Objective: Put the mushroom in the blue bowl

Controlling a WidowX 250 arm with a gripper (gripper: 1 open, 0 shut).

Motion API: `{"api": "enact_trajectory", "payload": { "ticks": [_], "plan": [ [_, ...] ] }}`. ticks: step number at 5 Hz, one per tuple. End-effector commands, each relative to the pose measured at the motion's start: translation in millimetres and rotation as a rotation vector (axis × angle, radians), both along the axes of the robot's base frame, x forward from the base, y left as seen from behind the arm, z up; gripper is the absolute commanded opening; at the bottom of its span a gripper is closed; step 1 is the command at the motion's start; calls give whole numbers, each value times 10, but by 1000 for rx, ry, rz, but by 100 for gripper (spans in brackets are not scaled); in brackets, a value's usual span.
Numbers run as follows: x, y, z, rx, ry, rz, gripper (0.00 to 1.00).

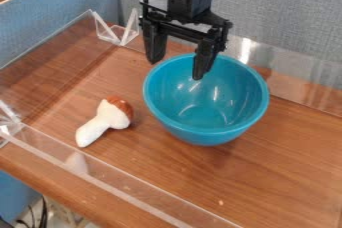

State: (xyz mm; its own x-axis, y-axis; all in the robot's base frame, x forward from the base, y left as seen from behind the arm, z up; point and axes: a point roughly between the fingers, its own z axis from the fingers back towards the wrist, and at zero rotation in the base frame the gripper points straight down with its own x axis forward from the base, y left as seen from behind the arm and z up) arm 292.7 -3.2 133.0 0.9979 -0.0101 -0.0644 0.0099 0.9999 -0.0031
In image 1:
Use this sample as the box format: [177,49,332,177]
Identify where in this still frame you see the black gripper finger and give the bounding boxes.
[143,24,167,64]
[193,38,221,80]

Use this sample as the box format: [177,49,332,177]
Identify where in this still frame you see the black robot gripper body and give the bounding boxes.
[138,0,234,44]

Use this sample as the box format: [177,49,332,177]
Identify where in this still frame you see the blue plastic bowl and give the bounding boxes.
[143,54,270,146]

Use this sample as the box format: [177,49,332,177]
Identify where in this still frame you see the white brown-capped toy mushroom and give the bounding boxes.
[75,96,134,148]

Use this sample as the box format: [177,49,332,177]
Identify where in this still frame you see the clear acrylic left barrier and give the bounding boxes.
[0,9,98,69]

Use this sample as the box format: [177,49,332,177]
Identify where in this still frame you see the clear acrylic barrier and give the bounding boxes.
[216,34,342,117]
[0,9,98,69]
[0,100,244,228]

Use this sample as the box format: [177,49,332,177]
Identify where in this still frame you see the clear acrylic back barrier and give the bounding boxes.
[216,34,342,117]

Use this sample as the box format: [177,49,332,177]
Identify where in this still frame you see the clear acrylic front barrier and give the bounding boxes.
[0,100,244,228]

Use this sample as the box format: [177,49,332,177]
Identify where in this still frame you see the clear acrylic corner bracket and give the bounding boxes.
[93,9,141,46]

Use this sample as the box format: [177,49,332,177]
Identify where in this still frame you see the black cables under table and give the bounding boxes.
[15,196,51,228]

